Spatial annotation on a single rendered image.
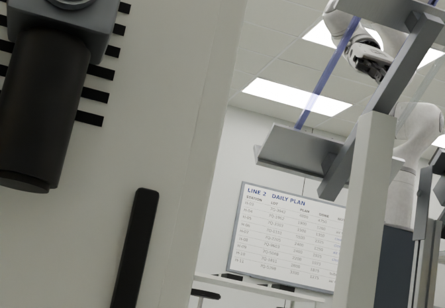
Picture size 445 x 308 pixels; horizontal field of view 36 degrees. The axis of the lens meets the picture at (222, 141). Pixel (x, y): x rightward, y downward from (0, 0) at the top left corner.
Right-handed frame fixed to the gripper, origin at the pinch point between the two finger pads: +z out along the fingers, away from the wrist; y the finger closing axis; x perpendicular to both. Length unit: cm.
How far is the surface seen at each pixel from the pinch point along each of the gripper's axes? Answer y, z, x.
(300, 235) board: 272, -550, 366
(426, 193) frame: 16.2, 9.8, 19.5
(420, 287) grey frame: 16.8, 23.6, 35.3
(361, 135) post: -5.5, 11.2, 10.0
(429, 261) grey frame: 18.9, 19.1, 31.2
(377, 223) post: -1.2, 25.4, 21.8
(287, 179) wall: 246, -594, 317
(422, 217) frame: 16.2, 13.0, 24.1
